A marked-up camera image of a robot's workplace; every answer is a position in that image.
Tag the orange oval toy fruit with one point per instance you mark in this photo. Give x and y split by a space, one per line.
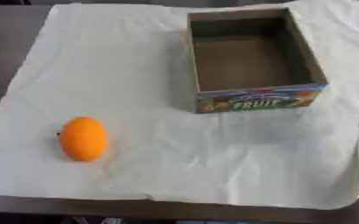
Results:
83 138

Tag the open cardboard box printed front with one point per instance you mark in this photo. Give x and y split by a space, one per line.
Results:
249 62

